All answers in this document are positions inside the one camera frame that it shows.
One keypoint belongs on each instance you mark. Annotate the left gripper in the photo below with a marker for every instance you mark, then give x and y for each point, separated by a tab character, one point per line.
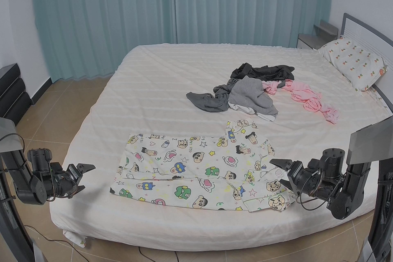
66	182

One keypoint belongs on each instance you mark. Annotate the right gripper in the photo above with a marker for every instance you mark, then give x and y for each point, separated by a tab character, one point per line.
304	181

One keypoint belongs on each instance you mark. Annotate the white printed pyjama top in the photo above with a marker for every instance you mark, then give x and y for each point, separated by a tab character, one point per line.
184	162

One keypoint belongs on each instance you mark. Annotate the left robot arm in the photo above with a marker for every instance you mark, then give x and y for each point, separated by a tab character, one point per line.
30	187

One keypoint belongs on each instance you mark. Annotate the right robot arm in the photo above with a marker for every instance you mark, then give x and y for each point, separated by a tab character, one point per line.
353	187

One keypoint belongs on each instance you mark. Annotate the bed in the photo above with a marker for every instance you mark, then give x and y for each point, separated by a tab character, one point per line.
184	70

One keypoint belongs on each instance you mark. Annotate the pink garment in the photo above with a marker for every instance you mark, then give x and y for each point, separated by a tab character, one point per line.
302	95

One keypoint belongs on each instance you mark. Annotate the grey knit sweater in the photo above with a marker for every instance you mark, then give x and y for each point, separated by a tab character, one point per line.
248	92

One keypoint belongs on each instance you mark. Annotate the black garment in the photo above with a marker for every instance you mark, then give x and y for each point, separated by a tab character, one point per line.
264	72

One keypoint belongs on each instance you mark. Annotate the black chest of drawers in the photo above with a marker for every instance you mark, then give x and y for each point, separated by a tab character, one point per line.
13	92

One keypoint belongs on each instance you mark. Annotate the dark grey garment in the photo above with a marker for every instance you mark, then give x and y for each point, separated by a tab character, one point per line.
202	101

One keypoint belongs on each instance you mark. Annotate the white printed pillow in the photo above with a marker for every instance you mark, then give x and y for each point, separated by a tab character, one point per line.
353	61

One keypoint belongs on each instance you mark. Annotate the grey bedside table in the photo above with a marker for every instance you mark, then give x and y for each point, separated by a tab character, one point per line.
313	38

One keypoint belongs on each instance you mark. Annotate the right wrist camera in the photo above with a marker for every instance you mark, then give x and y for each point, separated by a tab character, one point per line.
313	165

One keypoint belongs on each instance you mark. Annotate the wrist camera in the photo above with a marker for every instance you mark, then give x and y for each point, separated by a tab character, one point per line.
313	165
56	168

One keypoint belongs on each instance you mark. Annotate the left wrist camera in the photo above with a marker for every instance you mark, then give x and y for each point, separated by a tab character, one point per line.
56	168

